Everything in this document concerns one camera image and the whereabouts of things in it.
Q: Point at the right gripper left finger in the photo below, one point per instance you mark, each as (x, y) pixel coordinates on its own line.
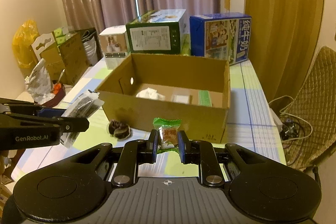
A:
(130, 156)

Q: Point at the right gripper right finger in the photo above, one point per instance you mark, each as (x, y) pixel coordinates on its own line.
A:
(202, 154)

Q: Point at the green white medicine box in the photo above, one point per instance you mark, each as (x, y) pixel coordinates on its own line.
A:
(204, 98)

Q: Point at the white cloth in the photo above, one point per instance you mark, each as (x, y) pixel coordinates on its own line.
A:
(151, 94)

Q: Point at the brown curtain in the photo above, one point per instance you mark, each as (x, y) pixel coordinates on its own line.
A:
(284, 37)

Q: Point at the silver foil sachet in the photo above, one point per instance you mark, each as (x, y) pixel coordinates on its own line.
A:
(83, 107)

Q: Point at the yellow plastic bag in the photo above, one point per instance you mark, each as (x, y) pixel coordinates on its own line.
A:
(22, 47)

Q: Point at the green candy packet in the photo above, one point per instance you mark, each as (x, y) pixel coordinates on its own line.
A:
(168, 134)

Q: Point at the dark red tray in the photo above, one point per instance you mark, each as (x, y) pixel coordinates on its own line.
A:
(59, 93)

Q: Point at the brown cardboard carton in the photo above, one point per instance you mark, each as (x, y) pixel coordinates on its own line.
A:
(66, 62)

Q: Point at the blue milk carton box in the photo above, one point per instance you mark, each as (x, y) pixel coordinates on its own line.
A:
(223, 36)

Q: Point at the white plastic bag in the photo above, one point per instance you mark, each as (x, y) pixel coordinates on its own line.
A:
(38, 84)

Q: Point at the white power strip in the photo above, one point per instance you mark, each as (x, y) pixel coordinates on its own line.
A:
(276, 120)

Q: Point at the clear plastic case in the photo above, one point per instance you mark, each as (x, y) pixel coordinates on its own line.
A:
(180, 98)

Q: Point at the white product box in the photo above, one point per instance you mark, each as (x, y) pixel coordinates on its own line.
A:
(114, 45)

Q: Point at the checkered bed sheet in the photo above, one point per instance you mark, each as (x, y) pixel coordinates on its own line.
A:
(250, 124)

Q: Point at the green milk carton box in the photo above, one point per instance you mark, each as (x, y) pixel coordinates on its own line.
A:
(161, 31)

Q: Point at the quilted beige chair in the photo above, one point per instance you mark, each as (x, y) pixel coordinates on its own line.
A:
(315, 105)

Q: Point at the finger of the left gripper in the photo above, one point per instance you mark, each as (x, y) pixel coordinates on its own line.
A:
(68, 124)
(28, 108)

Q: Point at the brown cardboard box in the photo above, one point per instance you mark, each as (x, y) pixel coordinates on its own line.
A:
(169, 74)

